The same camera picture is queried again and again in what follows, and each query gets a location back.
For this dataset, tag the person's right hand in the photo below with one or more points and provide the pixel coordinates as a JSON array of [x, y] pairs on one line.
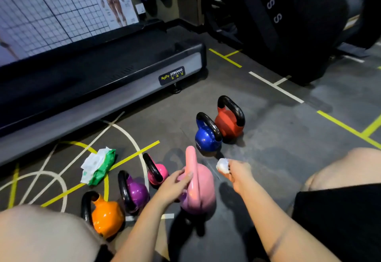
[[242, 177]]

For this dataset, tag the person's left hand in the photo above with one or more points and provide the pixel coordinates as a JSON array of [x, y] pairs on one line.
[[171, 189]]

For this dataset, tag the person's left thumb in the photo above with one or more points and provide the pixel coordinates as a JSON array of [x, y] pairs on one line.
[[186, 178]]

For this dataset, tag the person's right fingers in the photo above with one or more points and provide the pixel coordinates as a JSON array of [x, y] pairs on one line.
[[232, 172]]

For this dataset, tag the white wipe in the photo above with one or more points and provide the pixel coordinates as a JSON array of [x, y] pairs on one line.
[[222, 165]]

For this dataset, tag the light pink kettlebell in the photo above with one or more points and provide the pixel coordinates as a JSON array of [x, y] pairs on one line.
[[201, 190]]

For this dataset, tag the person's left forearm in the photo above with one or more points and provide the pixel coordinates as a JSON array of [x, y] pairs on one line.
[[143, 232]]

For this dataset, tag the person's right forearm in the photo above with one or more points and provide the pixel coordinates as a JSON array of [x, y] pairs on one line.
[[276, 226]]

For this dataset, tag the small hot pink kettlebell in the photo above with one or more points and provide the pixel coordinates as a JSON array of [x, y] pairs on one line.
[[159, 173]]

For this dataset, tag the blue kettlebell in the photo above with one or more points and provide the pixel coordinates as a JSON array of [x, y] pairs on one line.
[[207, 138]]

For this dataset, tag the red kettlebell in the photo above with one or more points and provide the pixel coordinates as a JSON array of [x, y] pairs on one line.
[[229, 122]]

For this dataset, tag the purple kettlebell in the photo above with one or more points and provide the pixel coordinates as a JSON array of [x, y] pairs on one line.
[[137, 193]]

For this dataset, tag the green and white wipes packet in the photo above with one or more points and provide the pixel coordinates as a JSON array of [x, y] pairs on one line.
[[99, 165]]

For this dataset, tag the orange kettlebell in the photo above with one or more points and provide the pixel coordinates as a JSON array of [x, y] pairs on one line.
[[107, 217]]

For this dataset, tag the person's right leg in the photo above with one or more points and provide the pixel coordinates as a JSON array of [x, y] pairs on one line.
[[348, 168]]

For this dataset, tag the person's leg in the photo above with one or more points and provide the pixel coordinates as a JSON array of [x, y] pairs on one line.
[[44, 235], [348, 168]]

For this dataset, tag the black shorts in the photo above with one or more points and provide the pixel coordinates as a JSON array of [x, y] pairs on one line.
[[339, 223]]

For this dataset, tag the black and grey treadmill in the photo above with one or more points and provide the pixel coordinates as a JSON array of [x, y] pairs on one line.
[[89, 74]]

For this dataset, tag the person's left leg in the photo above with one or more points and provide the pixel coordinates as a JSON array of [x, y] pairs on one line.
[[44, 235]]

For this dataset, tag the large black lettered gym equipment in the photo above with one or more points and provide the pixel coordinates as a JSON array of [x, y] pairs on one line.
[[276, 20]]

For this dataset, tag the dark gym machine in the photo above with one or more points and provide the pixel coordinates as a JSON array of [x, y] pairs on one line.
[[361, 12]]

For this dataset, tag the white wall socket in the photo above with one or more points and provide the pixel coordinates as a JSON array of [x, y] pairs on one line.
[[140, 8]]

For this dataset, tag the white grid wall chart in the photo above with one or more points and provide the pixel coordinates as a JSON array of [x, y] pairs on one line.
[[44, 12]]

